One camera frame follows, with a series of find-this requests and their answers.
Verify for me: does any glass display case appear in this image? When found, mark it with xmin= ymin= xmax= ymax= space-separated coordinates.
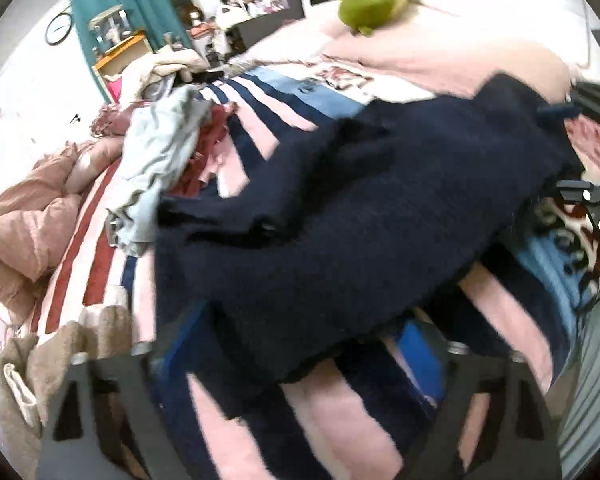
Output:
xmin=88 ymin=4 xmax=133 ymax=55

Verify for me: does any shiny pink handbag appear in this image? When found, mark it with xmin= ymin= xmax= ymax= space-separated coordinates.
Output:
xmin=91 ymin=102 xmax=143 ymax=139

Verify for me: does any teal curtain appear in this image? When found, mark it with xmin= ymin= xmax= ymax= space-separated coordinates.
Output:
xmin=70 ymin=0 xmax=193 ymax=103

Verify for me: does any pile of white bedding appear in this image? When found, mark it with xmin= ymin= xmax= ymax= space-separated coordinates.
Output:
xmin=119 ymin=46 xmax=210 ymax=104

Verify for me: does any pink ribbed duvet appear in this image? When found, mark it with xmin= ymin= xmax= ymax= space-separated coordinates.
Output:
xmin=0 ymin=134 xmax=127 ymax=328

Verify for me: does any light blue garment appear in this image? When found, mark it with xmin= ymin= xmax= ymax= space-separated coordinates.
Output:
xmin=105 ymin=84 xmax=212 ymax=257

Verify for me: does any dark red garment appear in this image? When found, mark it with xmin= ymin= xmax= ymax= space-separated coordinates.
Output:
xmin=168 ymin=102 xmax=242 ymax=197

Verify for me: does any yellow shelf cabinet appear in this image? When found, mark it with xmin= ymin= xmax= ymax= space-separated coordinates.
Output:
xmin=92 ymin=29 xmax=154 ymax=103

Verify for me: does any mannequin head with wig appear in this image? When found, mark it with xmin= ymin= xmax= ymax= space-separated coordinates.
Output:
xmin=176 ymin=3 xmax=204 ymax=29

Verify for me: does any polka dot pink sheet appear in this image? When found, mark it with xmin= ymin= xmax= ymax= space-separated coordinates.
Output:
xmin=565 ymin=115 xmax=600 ymax=185

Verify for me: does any dark tall bookshelf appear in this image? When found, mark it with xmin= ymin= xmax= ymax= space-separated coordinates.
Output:
xmin=204 ymin=0 xmax=303 ymax=54

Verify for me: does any pink pillow near headboard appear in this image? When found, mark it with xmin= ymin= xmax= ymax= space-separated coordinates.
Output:
xmin=321 ymin=6 xmax=571 ymax=102

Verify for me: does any beige knit garment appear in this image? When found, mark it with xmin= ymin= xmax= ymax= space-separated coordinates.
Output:
xmin=0 ymin=306 xmax=133 ymax=479

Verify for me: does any round black wall clock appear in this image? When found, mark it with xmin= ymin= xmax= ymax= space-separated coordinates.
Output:
xmin=44 ymin=11 xmax=73 ymax=47

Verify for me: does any striped pink navy blanket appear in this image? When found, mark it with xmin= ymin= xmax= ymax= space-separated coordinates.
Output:
xmin=26 ymin=62 xmax=600 ymax=480

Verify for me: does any navy planet sweater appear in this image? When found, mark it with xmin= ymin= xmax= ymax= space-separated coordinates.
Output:
xmin=155 ymin=74 xmax=582 ymax=380

